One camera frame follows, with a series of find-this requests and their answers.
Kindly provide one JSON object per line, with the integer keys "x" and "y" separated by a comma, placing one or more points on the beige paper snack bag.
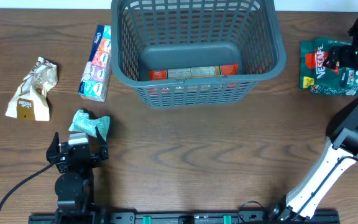
{"x": 30, "y": 99}

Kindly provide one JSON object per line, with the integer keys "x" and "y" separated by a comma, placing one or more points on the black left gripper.
{"x": 78, "y": 157}

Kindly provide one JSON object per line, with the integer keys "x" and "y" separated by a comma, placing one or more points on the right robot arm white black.
{"x": 341, "y": 148}

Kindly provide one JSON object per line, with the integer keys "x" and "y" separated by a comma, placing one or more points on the grey plastic basket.
{"x": 150, "y": 35}

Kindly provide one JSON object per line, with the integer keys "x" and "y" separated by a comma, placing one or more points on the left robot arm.
{"x": 75, "y": 191}

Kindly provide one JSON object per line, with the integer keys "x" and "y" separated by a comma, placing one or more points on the orange snack bar packet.
{"x": 194, "y": 72}

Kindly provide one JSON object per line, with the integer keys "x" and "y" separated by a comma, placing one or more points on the light green crumpled packet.
{"x": 83, "y": 123}

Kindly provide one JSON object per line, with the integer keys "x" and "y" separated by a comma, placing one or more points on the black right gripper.
{"x": 342, "y": 56}

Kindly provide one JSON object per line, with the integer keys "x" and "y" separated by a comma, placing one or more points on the colourful tissue pack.
{"x": 95, "y": 79}

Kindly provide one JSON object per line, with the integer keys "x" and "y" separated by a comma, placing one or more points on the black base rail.
{"x": 243, "y": 216}

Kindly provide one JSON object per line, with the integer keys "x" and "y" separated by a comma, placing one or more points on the green Nescafe coffee pouch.
{"x": 322, "y": 77}

